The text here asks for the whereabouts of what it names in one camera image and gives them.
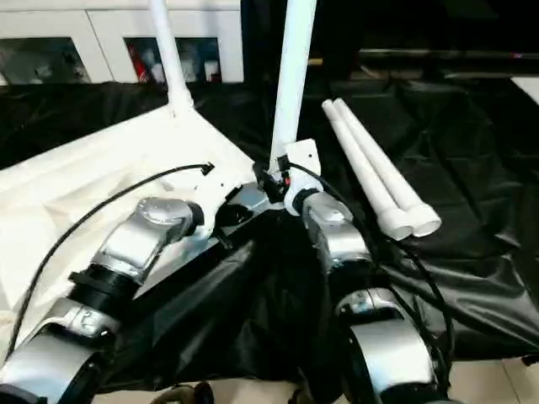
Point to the white plastic table leg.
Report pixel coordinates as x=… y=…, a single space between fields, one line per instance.
x=171 y=59
x=292 y=84
x=387 y=170
x=362 y=166

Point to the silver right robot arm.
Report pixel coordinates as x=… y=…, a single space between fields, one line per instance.
x=354 y=269

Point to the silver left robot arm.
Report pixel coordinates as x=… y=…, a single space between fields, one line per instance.
x=135 y=244

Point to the red carton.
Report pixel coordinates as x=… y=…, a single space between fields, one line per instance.
x=137 y=63

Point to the black plastic mat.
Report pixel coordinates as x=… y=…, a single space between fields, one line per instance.
x=472 y=168

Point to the black left robot foot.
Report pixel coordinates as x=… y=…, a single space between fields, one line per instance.
x=181 y=394

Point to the black robot foot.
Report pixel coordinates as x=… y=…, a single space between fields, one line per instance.
x=301 y=397
x=181 y=394

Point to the black right robot foot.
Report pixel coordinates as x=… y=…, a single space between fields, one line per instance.
x=301 y=397

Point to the grey metal bar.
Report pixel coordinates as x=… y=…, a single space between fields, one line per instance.
x=455 y=55

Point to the white cabinet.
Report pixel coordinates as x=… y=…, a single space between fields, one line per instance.
x=84 y=34

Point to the white board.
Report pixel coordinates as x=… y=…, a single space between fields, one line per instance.
x=526 y=90

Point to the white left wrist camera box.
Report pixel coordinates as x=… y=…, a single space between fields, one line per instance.
x=215 y=194

